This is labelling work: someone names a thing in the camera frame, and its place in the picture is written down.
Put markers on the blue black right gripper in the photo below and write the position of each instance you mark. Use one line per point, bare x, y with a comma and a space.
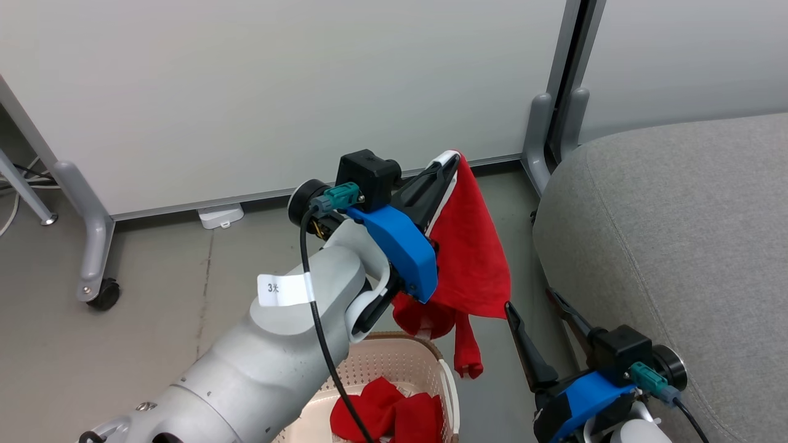
582, 400

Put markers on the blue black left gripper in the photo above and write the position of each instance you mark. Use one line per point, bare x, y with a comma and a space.
400, 246

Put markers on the red garment with white stripes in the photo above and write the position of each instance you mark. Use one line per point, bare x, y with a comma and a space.
471, 252

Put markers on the plain red garment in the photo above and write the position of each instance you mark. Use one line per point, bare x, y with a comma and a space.
394, 412

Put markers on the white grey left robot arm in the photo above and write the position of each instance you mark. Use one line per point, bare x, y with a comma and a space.
271, 363

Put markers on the grey fabric sofa seat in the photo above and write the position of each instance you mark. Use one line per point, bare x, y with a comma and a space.
677, 246

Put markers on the cream perforated laundry basket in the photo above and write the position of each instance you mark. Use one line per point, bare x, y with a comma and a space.
394, 363

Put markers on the wide white partition panel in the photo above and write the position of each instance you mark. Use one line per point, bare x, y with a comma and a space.
277, 92

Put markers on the white floor socket box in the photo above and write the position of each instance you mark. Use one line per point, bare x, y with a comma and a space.
220, 215

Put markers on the narrow white partition panel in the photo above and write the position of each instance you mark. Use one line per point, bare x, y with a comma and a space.
683, 55

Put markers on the grey partition foot with caster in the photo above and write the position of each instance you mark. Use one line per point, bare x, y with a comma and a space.
92, 234

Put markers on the thin grey stand leg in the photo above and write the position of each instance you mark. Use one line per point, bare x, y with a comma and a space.
24, 187

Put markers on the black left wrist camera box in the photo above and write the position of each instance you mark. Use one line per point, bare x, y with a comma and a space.
366, 175

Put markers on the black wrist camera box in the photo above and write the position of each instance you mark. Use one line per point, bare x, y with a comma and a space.
366, 175
622, 351

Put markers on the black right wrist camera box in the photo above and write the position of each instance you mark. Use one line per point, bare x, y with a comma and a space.
622, 351

